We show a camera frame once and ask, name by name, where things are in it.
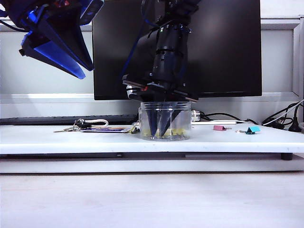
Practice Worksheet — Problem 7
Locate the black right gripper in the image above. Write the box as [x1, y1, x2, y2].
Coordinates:
[122, 75, 199, 139]

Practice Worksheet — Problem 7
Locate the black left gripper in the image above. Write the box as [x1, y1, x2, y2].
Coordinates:
[4, 0, 94, 80]

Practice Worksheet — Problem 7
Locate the round transparent plastic box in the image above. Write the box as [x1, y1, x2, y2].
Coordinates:
[138, 101, 192, 142]

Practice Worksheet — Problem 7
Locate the white desk riser board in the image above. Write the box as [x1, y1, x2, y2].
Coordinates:
[0, 123, 304, 155]

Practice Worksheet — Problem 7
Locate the black keyboard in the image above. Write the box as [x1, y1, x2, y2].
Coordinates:
[0, 114, 139, 126]

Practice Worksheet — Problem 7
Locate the bunch of metal keys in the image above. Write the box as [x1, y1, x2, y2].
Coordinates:
[54, 118, 84, 133]

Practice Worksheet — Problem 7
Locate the black computer monitor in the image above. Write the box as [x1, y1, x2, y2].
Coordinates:
[92, 0, 263, 101]

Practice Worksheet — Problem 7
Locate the teal binder clip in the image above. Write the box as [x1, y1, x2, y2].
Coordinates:
[236, 126, 260, 135]

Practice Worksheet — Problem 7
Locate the black power plug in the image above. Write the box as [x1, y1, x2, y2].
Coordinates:
[288, 111, 302, 132]

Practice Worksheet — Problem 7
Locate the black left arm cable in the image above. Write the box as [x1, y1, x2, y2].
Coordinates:
[0, 20, 27, 33]

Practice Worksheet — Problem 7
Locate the white rope lanyard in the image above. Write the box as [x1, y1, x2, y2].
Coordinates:
[90, 119, 109, 128]

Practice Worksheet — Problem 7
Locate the thin black monitor cable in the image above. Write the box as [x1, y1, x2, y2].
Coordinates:
[200, 112, 259, 124]

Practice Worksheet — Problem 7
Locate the white cable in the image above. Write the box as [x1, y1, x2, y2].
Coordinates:
[263, 99, 304, 126]

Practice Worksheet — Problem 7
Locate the black power cable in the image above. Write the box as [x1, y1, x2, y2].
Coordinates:
[262, 102, 304, 127]

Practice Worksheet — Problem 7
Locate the aluminium partition post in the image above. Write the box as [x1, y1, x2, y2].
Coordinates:
[292, 14, 304, 100]

